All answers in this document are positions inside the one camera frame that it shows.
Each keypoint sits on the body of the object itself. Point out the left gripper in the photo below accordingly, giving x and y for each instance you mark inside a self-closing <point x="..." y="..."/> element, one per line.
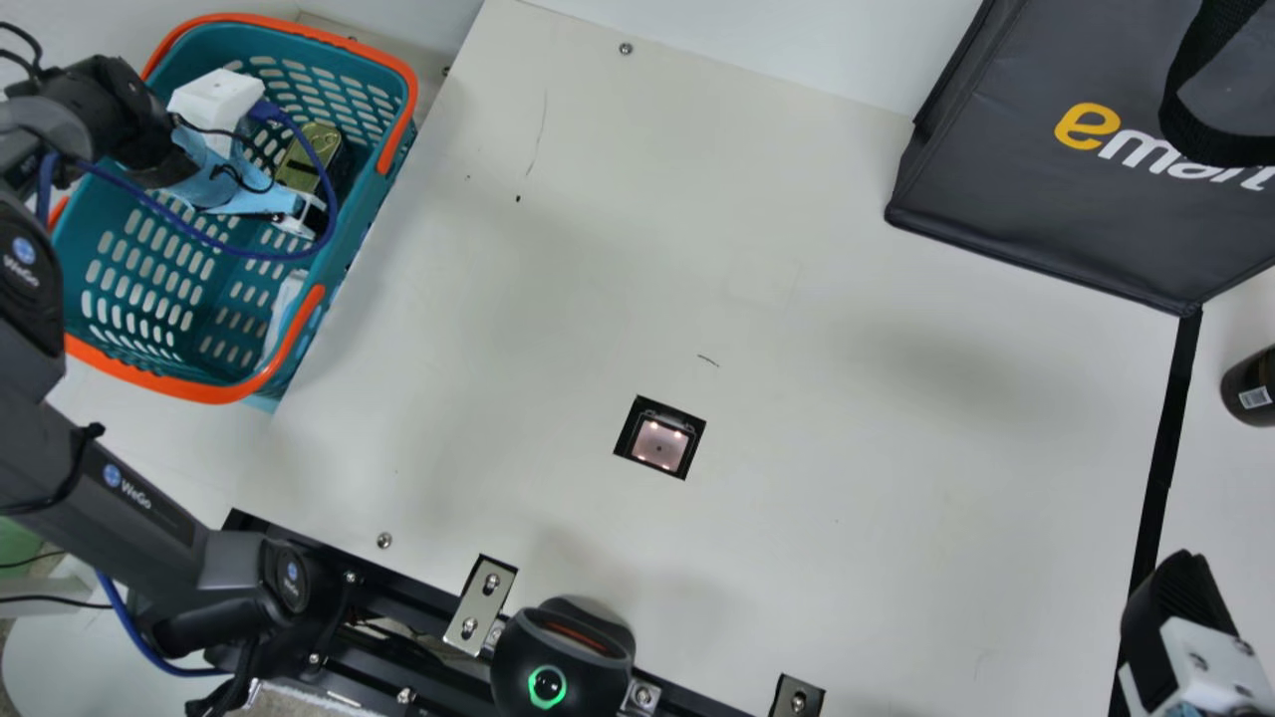
<point x="234" y="184"/>

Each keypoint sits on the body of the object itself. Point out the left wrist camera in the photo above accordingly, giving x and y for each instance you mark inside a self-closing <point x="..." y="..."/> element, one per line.
<point x="214" y="98"/>

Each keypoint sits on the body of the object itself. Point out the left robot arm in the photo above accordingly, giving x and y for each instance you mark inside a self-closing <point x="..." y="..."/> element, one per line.
<point x="100" y="498"/>

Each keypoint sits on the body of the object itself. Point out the black device with green light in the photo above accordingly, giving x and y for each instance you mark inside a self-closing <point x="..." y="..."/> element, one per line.
<point x="558" y="657"/>

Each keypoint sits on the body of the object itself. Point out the gold rectangular tin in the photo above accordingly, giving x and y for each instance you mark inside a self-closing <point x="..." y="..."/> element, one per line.
<point x="311" y="159"/>

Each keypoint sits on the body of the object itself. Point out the dark coffee bottle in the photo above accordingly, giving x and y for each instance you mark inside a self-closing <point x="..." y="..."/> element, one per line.
<point x="1253" y="388"/>

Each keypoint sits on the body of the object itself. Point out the black strip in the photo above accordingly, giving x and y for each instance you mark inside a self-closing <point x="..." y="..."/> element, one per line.
<point x="1170" y="428"/>

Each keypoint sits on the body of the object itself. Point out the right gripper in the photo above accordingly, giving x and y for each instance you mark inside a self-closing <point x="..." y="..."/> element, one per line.
<point x="1195" y="711"/>

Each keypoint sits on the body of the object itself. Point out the small square scanner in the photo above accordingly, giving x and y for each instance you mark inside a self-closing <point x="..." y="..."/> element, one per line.
<point x="659" y="438"/>

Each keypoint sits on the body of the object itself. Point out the teal shopping basket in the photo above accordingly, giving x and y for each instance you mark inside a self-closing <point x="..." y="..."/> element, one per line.
<point x="149" y="289"/>

